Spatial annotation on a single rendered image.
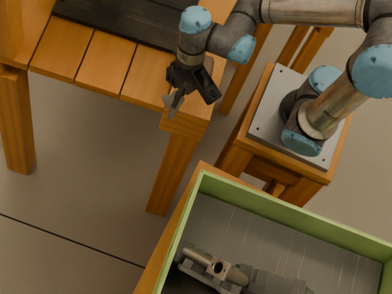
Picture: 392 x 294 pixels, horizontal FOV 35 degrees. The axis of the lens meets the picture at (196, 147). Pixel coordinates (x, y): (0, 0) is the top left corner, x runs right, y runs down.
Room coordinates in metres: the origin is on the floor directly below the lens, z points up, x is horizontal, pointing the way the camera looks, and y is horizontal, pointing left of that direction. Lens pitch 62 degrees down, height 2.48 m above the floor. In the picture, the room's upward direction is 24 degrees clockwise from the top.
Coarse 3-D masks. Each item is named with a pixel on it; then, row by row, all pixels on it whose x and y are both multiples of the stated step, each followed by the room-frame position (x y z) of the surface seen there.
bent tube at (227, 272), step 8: (184, 248) 0.52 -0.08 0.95; (192, 248) 0.53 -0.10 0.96; (184, 256) 0.51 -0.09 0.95; (192, 256) 0.50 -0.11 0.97; (200, 256) 0.51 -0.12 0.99; (208, 256) 0.51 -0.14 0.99; (200, 264) 0.49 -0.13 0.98; (208, 264) 0.49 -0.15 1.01; (216, 264) 0.44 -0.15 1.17; (224, 264) 0.44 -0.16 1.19; (208, 272) 0.42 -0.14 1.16; (216, 272) 0.43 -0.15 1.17; (224, 272) 0.43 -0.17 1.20; (232, 272) 0.44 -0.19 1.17; (240, 272) 0.46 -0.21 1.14; (224, 280) 0.41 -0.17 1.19; (232, 280) 0.43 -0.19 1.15; (240, 280) 0.44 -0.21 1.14
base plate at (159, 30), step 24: (72, 0) 1.13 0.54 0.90; (96, 0) 1.16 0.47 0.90; (120, 0) 1.20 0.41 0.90; (144, 0) 1.24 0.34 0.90; (168, 0) 1.28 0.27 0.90; (192, 0) 1.32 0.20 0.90; (96, 24) 1.08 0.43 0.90; (120, 24) 1.12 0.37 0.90; (144, 24) 1.15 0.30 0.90; (168, 24) 1.19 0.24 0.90; (168, 48) 1.11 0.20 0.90
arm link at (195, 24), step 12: (192, 12) 0.97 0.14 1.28; (204, 12) 0.98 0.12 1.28; (180, 24) 0.94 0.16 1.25; (192, 24) 0.93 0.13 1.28; (204, 24) 0.95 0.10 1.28; (180, 36) 0.93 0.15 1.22; (192, 36) 0.93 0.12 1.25; (204, 36) 0.93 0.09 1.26; (180, 48) 0.93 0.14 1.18; (192, 48) 0.92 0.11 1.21; (204, 48) 0.92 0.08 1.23
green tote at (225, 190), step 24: (192, 192) 0.67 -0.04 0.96; (216, 192) 0.74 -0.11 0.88; (240, 192) 0.74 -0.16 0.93; (264, 216) 0.75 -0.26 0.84; (288, 216) 0.75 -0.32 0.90; (312, 216) 0.75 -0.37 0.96; (336, 240) 0.76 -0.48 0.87; (360, 240) 0.76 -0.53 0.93; (168, 264) 0.46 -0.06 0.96; (384, 264) 0.76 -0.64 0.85; (384, 288) 0.68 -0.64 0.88
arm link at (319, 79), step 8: (312, 72) 1.09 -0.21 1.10; (320, 72) 1.09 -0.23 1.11; (328, 72) 1.11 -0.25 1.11; (336, 72) 1.12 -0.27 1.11; (312, 80) 1.06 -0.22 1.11; (320, 80) 1.07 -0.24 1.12; (328, 80) 1.08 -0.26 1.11; (304, 88) 1.06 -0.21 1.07; (312, 88) 1.05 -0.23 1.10; (320, 88) 1.04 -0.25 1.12; (296, 96) 1.08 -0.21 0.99; (304, 96) 1.02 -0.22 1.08; (312, 96) 1.02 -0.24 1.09
